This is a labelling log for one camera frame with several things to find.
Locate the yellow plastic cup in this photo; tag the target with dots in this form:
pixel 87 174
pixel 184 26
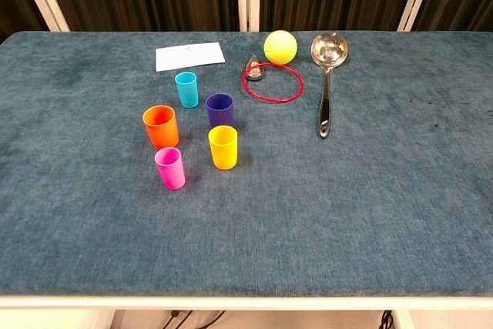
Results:
pixel 223 152

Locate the purple plastic cup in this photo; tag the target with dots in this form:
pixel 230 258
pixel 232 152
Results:
pixel 220 113

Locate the cyan plastic cup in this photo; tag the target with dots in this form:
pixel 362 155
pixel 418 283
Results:
pixel 187 94

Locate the pink plastic cup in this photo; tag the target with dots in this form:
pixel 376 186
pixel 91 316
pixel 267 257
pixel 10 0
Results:
pixel 171 173

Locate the blue velvet tablecloth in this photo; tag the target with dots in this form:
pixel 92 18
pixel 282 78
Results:
pixel 269 209

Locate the small teardrop metal piece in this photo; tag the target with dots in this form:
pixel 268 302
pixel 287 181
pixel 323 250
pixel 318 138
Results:
pixel 254 65

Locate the orange plastic cup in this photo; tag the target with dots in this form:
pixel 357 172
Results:
pixel 161 132

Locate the yellow tennis ball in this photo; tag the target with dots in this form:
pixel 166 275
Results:
pixel 280 47

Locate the white paper card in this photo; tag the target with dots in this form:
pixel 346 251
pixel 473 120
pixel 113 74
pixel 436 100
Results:
pixel 190 56

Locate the stainless steel ladle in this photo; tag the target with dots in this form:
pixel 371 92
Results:
pixel 329 49

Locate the white table frame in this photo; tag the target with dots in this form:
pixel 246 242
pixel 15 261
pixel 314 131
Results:
pixel 246 303

